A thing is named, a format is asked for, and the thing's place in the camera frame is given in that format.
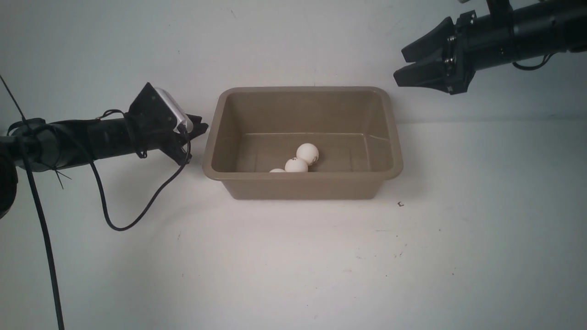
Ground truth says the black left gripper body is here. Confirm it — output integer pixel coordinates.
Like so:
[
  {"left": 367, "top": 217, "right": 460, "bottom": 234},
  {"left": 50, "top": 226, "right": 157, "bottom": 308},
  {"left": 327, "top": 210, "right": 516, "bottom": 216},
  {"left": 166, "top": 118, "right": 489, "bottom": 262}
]
[{"left": 124, "top": 115, "right": 192, "bottom": 166}]

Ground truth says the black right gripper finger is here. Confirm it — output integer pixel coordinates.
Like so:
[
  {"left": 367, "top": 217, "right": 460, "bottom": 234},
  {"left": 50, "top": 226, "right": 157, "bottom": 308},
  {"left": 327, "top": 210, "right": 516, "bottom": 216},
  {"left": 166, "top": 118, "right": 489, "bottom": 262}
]
[
  {"left": 393, "top": 59, "right": 452, "bottom": 92},
  {"left": 402, "top": 17, "right": 456, "bottom": 63}
]

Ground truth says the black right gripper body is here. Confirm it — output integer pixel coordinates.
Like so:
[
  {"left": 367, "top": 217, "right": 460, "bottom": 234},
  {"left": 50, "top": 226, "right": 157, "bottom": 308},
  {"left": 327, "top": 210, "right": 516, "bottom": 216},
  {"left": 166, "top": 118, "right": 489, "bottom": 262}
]
[{"left": 443, "top": 9, "right": 520, "bottom": 95}]

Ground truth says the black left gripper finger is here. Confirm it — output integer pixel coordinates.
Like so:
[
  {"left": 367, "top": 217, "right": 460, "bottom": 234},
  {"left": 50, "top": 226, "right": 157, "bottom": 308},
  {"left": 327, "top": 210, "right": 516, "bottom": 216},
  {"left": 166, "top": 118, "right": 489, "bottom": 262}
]
[{"left": 183, "top": 115, "right": 208, "bottom": 143}]

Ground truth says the taupe plastic rectangular bin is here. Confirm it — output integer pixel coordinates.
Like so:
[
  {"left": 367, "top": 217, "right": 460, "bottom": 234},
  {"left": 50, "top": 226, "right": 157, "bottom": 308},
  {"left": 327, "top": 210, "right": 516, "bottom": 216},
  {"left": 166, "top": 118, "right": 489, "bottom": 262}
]
[{"left": 203, "top": 86, "right": 404, "bottom": 200}]

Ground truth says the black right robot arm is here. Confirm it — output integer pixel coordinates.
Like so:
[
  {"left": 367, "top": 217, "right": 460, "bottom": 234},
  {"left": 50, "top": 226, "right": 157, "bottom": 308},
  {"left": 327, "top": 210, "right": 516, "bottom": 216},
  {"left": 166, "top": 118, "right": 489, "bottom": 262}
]
[{"left": 393, "top": 0, "right": 587, "bottom": 95}]

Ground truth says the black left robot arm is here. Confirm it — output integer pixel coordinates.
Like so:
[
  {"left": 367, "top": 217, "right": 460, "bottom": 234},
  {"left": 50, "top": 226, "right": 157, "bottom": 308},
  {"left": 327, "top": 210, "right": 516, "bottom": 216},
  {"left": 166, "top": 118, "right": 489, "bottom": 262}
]
[{"left": 1, "top": 115, "right": 208, "bottom": 216}]

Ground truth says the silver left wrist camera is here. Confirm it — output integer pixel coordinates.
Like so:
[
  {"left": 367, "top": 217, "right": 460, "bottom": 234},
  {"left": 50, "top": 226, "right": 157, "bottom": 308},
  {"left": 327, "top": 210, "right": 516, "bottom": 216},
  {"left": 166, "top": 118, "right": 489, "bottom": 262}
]
[{"left": 128, "top": 82, "right": 194, "bottom": 133}]

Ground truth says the black right camera cable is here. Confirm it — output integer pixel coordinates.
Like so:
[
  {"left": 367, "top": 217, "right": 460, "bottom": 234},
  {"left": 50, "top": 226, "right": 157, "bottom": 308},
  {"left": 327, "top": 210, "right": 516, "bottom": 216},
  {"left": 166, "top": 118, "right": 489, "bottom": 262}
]
[{"left": 511, "top": 54, "right": 553, "bottom": 71}]

